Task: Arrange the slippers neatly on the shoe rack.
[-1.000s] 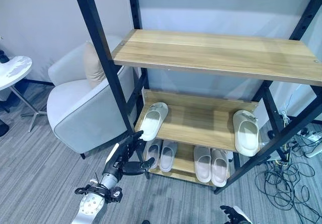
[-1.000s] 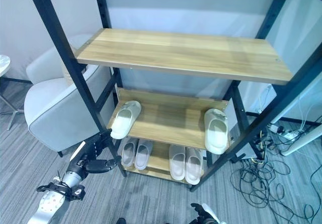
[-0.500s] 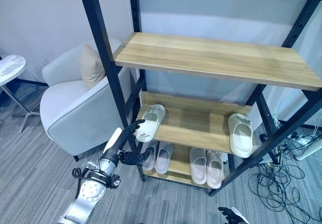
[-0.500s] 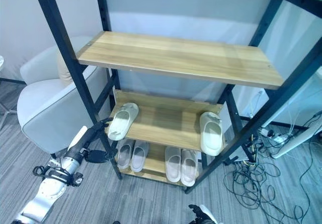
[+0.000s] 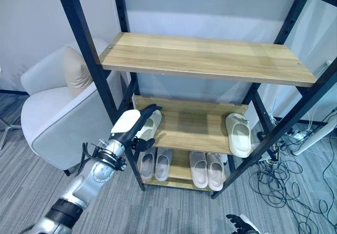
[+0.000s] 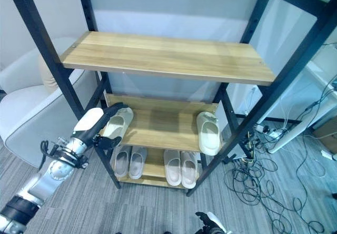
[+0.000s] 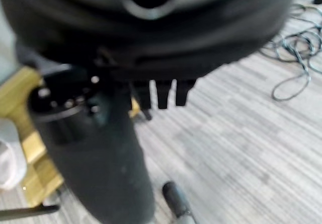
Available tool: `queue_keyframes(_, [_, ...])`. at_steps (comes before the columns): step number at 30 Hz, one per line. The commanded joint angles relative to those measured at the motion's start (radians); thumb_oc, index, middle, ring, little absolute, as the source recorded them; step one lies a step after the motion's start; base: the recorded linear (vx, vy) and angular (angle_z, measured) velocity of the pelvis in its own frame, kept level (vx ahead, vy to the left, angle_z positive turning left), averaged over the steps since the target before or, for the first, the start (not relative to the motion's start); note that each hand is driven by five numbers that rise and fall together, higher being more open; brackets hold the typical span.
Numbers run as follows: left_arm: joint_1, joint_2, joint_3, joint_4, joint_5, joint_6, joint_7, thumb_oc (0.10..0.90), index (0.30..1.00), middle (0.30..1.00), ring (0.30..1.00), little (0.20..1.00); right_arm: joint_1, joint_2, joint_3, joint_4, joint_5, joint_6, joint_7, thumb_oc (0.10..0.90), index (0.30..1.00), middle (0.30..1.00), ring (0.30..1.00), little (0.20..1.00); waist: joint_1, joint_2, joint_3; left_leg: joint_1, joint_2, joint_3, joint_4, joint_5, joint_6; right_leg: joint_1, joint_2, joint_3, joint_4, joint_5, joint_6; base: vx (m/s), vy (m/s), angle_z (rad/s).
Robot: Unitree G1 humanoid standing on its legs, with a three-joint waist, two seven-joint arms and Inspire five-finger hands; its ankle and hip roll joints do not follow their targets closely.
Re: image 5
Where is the white cable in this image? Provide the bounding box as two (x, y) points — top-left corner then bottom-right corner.
(267, 108), (277, 126)

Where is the low wooden shelf board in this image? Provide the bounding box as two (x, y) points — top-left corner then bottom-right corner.
(136, 147), (227, 192)

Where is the white leaning panel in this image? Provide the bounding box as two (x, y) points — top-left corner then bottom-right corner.
(292, 118), (337, 156)

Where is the black floor cable tangle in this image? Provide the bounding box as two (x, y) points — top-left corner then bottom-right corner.
(254, 105), (337, 234)

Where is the black metal rack frame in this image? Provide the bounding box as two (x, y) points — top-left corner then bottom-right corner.
(52, 0), (337, 199)

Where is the large wooden shelf board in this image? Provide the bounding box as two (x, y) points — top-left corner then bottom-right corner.
(97, 32), (319, 88)

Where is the wooden shelf board with rim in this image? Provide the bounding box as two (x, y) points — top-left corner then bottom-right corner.
(131, 95), (250, 156)

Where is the beige cushion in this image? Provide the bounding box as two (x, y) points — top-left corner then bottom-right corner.
(63, 44), (94, 98)

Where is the silver chair base leg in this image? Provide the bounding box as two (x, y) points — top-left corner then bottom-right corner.
(0, 112), (22, 150)

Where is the white upholstered armchair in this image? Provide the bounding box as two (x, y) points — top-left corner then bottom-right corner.
(20, 36), (132, 177)

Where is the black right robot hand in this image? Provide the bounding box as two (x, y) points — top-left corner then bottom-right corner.
(225, 213), (267, 234)

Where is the cream foam slipper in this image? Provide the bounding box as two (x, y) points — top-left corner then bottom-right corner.
(225, 113), (254, 158)
(135, 109), (163, 147)

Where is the white power strip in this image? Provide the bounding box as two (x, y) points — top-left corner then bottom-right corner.
(289, 129), (310, 141)

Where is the beige foam slipper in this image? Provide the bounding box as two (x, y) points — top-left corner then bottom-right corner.
(138, 147), (158, 181)
(154, 147), (173, 182)
(189, 151), (210, 189)
(206, 152), (227, 192)

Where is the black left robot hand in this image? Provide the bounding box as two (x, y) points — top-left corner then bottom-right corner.
(110, 104), (162, 151)

